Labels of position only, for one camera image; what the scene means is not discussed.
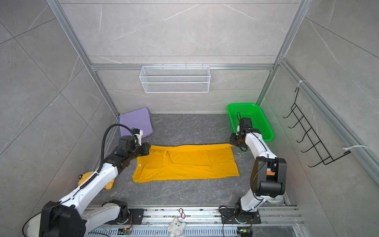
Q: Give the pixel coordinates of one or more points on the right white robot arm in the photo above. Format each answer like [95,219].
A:
[268,177]

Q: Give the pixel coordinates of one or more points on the green plastic basket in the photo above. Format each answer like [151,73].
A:
[255,113]

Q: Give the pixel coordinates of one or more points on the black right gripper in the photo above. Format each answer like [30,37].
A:
[233,140]

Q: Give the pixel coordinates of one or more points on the white wire mesh basket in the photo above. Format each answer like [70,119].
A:
[175,79]

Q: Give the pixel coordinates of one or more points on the yellow plush toy red dress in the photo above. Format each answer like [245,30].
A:
[86,176]

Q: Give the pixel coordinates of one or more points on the grey round plush head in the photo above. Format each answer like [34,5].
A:
[278,200]

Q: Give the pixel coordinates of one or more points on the folded purple t-shirt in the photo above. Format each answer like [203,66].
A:
[139,119]

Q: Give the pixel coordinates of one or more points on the small white plush toy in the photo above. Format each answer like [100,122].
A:
[176,227]

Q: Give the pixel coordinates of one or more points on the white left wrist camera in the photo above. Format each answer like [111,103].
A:
[138,135]

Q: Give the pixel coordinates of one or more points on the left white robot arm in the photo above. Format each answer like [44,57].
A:
[67,217]

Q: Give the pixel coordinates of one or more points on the yellow t-shirt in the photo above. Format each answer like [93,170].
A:
[187,162]

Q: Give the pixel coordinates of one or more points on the white plush bear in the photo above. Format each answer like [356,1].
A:
[33,226]

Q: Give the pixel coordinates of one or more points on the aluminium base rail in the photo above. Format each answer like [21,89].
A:
[208,221]

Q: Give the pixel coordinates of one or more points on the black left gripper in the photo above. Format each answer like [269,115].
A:
[145,146]

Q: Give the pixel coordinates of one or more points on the black wire hook rack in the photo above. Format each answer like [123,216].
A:
[311,135]

